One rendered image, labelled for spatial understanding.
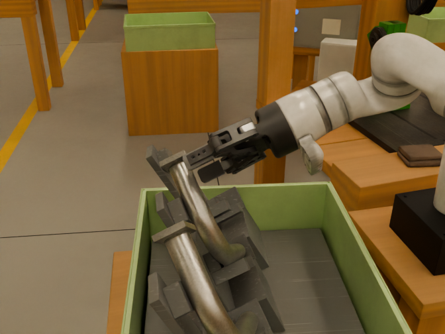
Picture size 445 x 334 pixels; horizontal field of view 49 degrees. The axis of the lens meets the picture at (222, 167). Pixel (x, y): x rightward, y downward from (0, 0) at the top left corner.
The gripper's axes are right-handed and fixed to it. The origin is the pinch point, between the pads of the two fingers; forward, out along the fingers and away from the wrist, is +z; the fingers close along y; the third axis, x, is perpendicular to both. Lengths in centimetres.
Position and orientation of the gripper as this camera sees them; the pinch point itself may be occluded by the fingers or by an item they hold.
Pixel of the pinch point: (196, 169)
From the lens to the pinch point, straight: 69.8
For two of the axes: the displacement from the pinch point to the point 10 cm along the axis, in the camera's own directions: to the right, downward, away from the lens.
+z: -9.0, 4.4, 0.6
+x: 4.1, 8.7, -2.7
